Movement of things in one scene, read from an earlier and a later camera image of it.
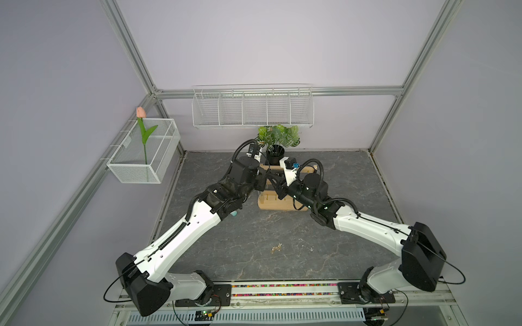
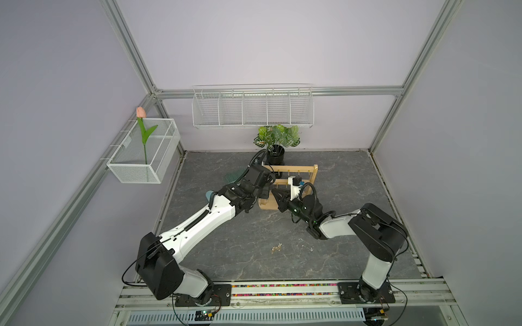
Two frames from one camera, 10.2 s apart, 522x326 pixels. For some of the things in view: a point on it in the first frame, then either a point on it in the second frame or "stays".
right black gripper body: (297, 190) → (295, 207)
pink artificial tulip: (141, 113) stays
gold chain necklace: (277, 248) stays
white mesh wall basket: (127, 164) stays
